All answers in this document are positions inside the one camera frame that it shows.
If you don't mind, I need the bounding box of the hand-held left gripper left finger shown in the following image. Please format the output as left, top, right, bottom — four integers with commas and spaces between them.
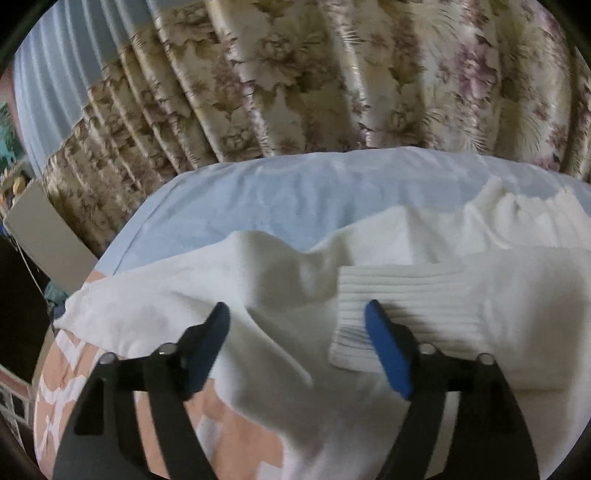
52, 302, 232, 480

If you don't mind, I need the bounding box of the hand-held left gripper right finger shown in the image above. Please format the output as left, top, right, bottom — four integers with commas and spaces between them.
364, 299, 541, 480

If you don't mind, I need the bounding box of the white knit sweater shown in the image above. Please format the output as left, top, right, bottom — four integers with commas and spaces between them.
54, 178, 591, 480

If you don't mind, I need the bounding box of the orange and blue printed blanket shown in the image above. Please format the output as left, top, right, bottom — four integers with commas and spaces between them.
32, 145, 591, 480

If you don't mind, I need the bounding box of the grey board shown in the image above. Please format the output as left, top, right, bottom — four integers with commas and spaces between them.
4, 180, 99, 296

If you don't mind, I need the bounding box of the floral curtain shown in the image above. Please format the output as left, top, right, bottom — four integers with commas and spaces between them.
39, 0, 591, 259

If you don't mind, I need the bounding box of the light blue curtain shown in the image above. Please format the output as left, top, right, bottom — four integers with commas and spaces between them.
13, 0, 160, 178

